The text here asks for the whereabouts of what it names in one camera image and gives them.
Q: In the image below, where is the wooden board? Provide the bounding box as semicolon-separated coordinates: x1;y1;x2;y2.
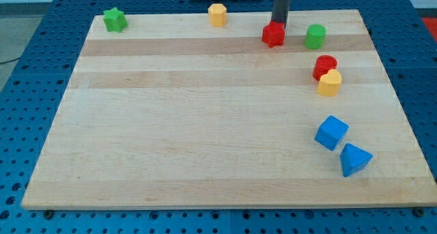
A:
21;10;436;210

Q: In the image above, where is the red star block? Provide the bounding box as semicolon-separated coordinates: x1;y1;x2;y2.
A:
262;20;285;48

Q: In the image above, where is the yellow hexagon block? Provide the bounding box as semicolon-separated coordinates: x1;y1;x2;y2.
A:
208;3;227;27

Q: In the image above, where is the yellow heart block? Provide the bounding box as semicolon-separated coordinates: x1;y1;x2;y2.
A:
317;69;342;97

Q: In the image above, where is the blue cube block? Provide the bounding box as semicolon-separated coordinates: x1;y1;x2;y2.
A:
315;115;349;151

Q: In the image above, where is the red cylinder block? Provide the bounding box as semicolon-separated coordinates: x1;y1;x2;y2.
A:
312;55;338;81

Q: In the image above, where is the green cylinder block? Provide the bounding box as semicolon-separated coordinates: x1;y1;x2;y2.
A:
305;24;326;50

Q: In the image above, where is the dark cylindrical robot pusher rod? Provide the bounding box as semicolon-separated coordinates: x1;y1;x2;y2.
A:
271;0;291;27

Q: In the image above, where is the green star block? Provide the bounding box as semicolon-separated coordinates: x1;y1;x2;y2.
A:
103;7;128;33

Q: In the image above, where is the blue triangle block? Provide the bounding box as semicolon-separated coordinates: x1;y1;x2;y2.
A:
339;143;373;177

